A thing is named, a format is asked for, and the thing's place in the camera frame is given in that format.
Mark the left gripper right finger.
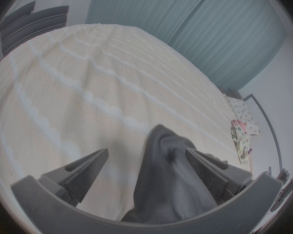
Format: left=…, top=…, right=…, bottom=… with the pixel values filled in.
left=185, top=147, right=253, bottom=206

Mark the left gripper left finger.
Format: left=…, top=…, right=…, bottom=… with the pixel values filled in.
left=40, top=148, right=109, bottom=206

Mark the black T-shirt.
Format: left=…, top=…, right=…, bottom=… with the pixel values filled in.
left=121, top=124, right=229, bottom=223

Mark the bed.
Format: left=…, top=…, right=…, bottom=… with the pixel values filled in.
left=0, top=23, right=282, bottom=221

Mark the white printed garment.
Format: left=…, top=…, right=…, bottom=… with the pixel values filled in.
left=231, top=126, right=252, bottom=165

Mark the white printed pillow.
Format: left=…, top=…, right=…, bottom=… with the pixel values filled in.
left=226, top=95, right=260, bottom=136

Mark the grey white bedside table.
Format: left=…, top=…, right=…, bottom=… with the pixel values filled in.
left=218, top=85, right=242, bottom=99

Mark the blue-green curtain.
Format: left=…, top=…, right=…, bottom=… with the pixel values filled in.
left=85, top=0, right=218, bottom=44
left=166, top=0, right=290, bottom=90

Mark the black chest of drawers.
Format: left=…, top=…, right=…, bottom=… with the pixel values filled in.
left=0, top=6, right=69, bottom=54

